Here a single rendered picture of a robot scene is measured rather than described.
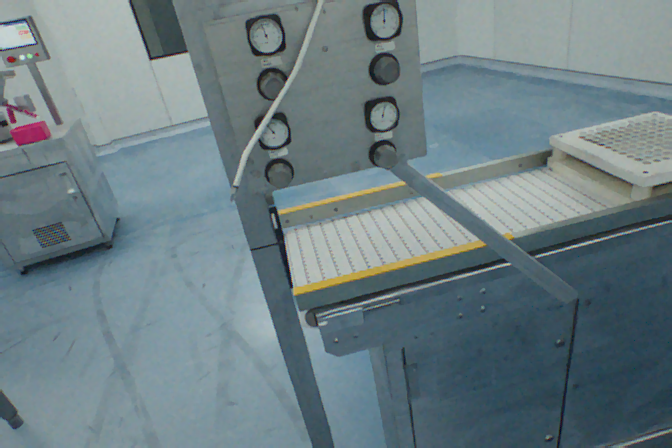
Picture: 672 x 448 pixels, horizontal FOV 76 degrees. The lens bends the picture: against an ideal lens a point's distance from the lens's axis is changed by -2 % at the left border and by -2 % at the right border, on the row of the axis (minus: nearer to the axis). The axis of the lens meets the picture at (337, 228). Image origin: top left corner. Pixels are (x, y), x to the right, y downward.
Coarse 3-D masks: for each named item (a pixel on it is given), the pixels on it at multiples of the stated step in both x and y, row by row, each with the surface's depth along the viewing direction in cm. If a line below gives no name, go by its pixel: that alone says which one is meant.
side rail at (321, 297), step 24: (600, 216) 67; (624, 216) 68; (648, 216) 69; (528, 240) 66; (552, 240) 67; (432, 264) 65; (456, 264) 66; (480, 264) 67; (336, 288) 63; (360, 288) 64; (384, 288) 65
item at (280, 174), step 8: (272, 152) 49; (280, 152) 49; (288, 152) 50; (272, 160) 49; (280, 160) 50; (272, 168) 49; (280, 168) 48; (288, 168) 49; (272, 176) 48; (280, 176) 48; (288, 176) 49; (272, 184) 49; (280, 184) 49; (288, 184) 49
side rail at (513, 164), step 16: (496, 160) 92; (512, 160) 91; (528, 160) 92; (544, 160) 92; (448, 176) 90; (464, 176) 90; (480, 176) 91; (496, 176) 92; (384, 192) 88; (400, 192) 89; (416, 192) 90; (320, 208) 87; (336, 208) 88; (352, 208) 89; (288, 224) 87
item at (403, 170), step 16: (400, 176) 59; (416, 176) 58; (432, 192) 58; (448, 208) 58; (464, 208) 57; (464, 224) 58; (480, 224) 58; (496, 240) 58; (512, 256) 58; (528, 256) 57; (528, 272) 58; (544, 272) 57; (544, 288) 58; (560, 288) 57
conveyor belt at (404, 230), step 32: (448, 192) 90; (480, 192) 88; (512, 192) 86; (544, 192) 84; (576, 192) 82; (320, 224) 88; (352, 224) 85; (384, 224) 83; (416, 224) 81; (448, 224) 79; (512, 224) 76; (544, 224) 74; (288, 256) 82; (320, 256) 77; (352, 256) 75; (384, 256) 74; (416, 256) 72
